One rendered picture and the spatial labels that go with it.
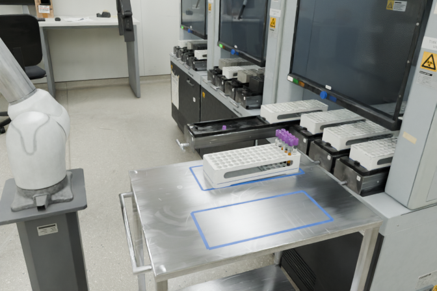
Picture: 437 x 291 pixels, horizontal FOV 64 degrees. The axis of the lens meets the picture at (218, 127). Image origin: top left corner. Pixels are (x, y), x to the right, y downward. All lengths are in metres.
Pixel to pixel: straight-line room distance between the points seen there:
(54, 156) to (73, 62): 3.69
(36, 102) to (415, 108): 1.22
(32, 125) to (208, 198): 0.57
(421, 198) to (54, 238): 1.19
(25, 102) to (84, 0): 3.48
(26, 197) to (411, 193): 1.20
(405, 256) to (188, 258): 0.83
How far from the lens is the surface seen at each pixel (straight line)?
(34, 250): 1.38
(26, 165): 1.22
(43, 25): 4.10
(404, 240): 1.35
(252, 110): 1.91
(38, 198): 1.26
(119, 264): 2.03
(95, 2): 4.78
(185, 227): 0.91
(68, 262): 1.42
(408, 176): 1.25
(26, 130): 1.20
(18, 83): 1.38
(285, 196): 1.04
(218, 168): 1.02
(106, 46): 4.85
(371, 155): 1.27
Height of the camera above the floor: 1.39
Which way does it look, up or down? 23 degrees down
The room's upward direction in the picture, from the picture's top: 2 degrees clockwise
